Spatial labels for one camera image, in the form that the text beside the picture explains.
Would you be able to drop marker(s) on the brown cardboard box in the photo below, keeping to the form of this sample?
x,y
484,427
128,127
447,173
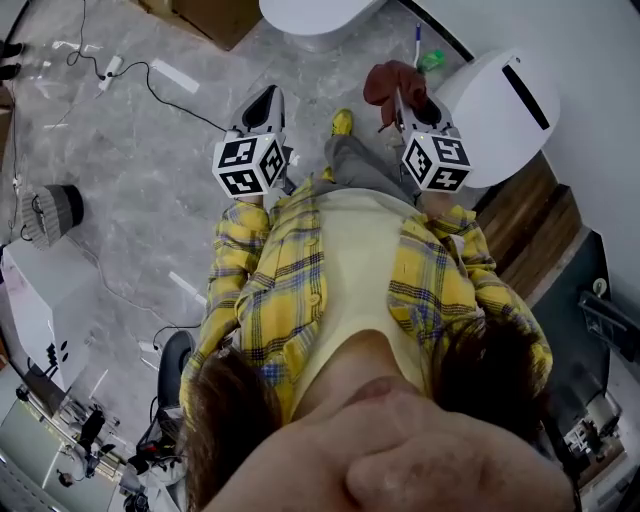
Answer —
x,y
210,17

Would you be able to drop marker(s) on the person's face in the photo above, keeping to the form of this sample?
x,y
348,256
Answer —
x,y
400,450

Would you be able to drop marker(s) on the person's right forearm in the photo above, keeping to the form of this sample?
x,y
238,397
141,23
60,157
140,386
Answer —
x,y
465,235

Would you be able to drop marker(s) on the black mounted device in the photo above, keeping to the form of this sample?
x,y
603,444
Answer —
x,y
607,320

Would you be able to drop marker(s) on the black chair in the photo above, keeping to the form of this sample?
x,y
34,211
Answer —
x,y
175,365

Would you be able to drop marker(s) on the green plastic brush head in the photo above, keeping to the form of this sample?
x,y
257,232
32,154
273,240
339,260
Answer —
x,y
432,60

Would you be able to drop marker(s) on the person's yellow plaid shirt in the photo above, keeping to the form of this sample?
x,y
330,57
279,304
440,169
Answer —
x,y
285,300

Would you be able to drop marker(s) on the white rounded bin with slot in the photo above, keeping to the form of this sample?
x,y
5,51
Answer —
x,y
500,120

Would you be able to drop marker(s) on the person's yellow shoe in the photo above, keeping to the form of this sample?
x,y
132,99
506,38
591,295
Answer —
x,y
342,121

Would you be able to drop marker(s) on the white floor tape strip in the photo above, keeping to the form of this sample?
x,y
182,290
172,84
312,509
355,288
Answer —
x,y
175,76
186,287

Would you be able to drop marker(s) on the person's cream undershirt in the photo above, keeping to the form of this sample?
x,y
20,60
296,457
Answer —
x,y
355,280

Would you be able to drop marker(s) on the wooden step platform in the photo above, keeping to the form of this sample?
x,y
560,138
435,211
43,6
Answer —
x,y
530,230

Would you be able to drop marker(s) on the white box cabinet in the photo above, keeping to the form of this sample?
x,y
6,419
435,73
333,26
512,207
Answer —
x,y
40,300

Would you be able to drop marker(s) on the person's grey trouser leg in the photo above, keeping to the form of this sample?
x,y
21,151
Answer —
x,y
360,165

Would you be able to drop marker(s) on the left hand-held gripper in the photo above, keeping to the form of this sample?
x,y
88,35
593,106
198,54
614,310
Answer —
x,y
245,160

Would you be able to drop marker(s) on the dark red cloth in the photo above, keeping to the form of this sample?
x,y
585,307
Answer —
x,y
392,85

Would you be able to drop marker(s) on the white toilet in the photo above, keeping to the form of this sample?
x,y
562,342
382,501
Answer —
x,y
320,15

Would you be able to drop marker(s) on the black tripod equipment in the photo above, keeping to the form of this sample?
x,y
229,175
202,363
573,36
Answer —
x,y
155,450

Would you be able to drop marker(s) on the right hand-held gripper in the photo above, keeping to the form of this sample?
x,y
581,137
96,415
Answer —
x,y
437,160

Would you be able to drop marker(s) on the person's left forearm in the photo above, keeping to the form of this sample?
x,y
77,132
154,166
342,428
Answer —
x,y
237,250

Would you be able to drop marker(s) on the white power strip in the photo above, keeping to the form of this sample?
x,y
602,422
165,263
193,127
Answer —
x,y
111,72

